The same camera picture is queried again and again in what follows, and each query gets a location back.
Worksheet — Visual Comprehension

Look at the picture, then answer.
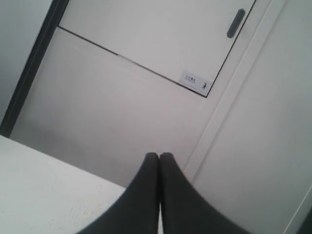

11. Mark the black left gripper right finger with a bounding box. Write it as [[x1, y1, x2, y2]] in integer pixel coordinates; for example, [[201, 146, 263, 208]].
[[159, 153, 248, 234]]

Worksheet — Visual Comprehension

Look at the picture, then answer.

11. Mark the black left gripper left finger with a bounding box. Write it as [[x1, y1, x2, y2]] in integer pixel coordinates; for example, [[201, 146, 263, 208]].
[[79, 153, 159, 234]]

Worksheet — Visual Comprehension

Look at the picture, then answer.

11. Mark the small white warning label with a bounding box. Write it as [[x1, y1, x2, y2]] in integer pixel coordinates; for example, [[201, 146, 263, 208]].
[[178, 71, 212, 97]]

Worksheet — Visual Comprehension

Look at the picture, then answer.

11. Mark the white cabinet door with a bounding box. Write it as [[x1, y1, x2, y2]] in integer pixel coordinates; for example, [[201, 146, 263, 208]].
[[11, 0, 312, 234]]

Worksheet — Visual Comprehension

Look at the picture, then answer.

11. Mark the dark oval door handle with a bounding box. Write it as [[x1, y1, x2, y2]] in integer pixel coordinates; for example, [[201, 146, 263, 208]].
[[227, 9, 246, 39]]

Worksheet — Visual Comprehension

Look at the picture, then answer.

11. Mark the dark vertical door frame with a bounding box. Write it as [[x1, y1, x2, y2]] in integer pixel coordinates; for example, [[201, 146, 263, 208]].
[[0, 0, 69, 138]]

